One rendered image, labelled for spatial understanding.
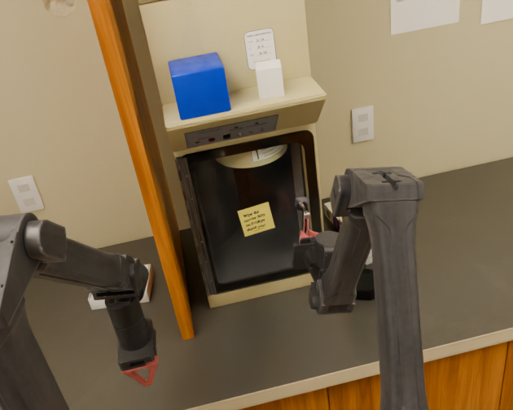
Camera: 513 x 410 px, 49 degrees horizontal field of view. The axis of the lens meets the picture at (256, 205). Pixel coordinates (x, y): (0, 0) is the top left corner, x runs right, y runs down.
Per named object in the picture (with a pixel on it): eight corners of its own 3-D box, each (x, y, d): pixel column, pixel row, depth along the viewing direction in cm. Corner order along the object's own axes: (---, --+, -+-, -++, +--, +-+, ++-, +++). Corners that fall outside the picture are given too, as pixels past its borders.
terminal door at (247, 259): (209, 294, 145) (177, 155, 123) (324, 268, 147) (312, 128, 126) (210, 296, 144) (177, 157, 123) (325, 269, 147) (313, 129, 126)
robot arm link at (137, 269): (81, 276, 95) (132, 271, 94) (98, 236, 105) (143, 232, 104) (99, 328, 101) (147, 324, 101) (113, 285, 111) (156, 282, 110)
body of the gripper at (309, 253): (291, 241, 126) (300, 260, 119) (335, 236, 127) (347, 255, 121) (291, 265, 129) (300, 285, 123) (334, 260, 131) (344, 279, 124)
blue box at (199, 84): (177, 102, 117) (167, 60, 112) (224, 93, 118) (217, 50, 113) (180, 121, 108) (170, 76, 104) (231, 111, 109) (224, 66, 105)
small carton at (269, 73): (258, 90, 117) (255, 62, 114) (282, 87, 116) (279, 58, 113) (259, 99, 112) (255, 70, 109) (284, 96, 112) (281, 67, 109)
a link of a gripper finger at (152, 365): (164, 362, 113) (153, 328, 108) (166, 390, 107) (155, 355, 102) (130, 370, 112) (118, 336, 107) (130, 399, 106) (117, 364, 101)
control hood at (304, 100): (171, 147, 123) (160, 104, 117) (315, 118, 126) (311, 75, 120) (174, 172, 113) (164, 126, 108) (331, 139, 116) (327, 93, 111)
